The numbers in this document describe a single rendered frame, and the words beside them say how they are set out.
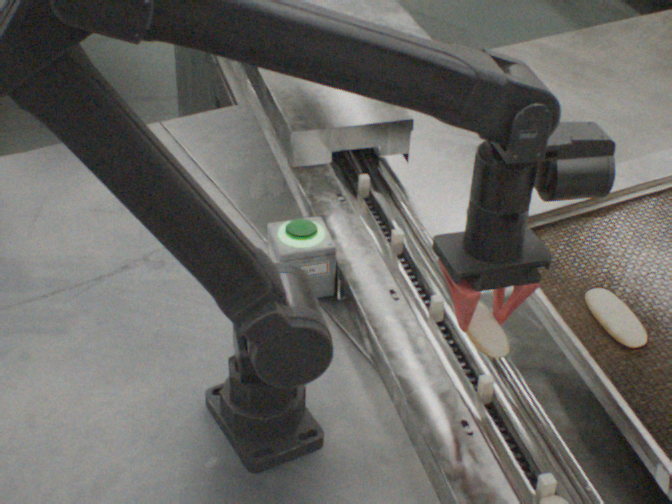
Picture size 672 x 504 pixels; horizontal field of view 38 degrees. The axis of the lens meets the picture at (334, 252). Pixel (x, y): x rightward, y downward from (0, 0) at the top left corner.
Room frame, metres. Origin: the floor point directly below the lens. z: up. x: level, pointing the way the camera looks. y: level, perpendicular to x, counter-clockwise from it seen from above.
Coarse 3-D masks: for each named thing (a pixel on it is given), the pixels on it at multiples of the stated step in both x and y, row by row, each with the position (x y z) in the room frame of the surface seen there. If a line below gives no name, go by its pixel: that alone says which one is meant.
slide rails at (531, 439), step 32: (352, 160) 1.23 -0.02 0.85; (352, 192) 1.14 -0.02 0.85; (384, 192) 1.14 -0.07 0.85; (384, 256) 0.99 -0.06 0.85; (416, 256) 0.99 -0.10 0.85; (448, 288) 0.93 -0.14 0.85; (448, 320) 0.87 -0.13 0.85; (448, 352) 0.81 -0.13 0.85; (480, 352) 0.81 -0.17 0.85; (480, 416) 0.71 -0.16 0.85; (512, 416) 0.71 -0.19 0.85; (544, 448) 0.67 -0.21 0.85; (512, 480) 0.63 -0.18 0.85
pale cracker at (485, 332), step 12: (480, 312) 0.78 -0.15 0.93; (480, 324) 0.76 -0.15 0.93; (492, 324) 0.77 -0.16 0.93; (468, 336) 0.76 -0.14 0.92; (480, 336) 0.75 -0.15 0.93; (492, 336) 0.75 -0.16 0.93; (504, 336) 0.75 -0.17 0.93; (480, 348) 0.73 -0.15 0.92; (492, 348) 0.73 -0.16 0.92; (504, 348) 0.73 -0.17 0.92
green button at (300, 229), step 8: (288, 224) 0.97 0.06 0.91; (296, 224) 0.97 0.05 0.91; (304, 224) 0.97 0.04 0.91; (312, 224) 0.97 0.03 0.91; (288, 232) 0.95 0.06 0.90; (296, 232) 0.95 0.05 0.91; (304, 232) 0.95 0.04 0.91; (312, 232) 0.95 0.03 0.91; (296, 240) 0.94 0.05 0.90; (304, 240) 0.94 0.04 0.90
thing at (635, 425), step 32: (640, 192) 1.04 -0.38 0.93; (544, 224) 0.99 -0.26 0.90; (576, 224) 0.99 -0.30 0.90; (608, 224) 0.99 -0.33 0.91; (608, 256) 0.92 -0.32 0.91; (640, 256) 0.92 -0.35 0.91; (544, 288) 0.88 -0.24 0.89; (576, 288) 0.87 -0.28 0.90; (640, 288) 0.86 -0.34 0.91; (576, 320) 0.82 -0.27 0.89; (576, 352) 0.77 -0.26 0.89; (640, 352) 0.76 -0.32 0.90; (608, 384) 0.72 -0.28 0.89
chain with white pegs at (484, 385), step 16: (352, 176) 1.20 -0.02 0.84; (368, 176) 1.15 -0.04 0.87; (368, 192) 1.14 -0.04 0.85; (384, 224) 1.07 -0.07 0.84; (400, 240) 1.01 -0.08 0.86; (400, 256) 1.01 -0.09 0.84; (416, 288) 0.94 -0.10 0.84; (432, 304) 0.88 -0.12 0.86; (448, 336) 0.85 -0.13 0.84; (464, 368) 0.80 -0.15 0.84; (480, 384) 0.75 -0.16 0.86; (496, 416) 0.72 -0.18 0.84; (512, 448) 0.68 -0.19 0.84; (528, 464) 0.66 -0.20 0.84; (528, 480) 0.64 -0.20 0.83; (544, 480) 0.61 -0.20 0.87; (544, 496) 0.61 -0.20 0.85
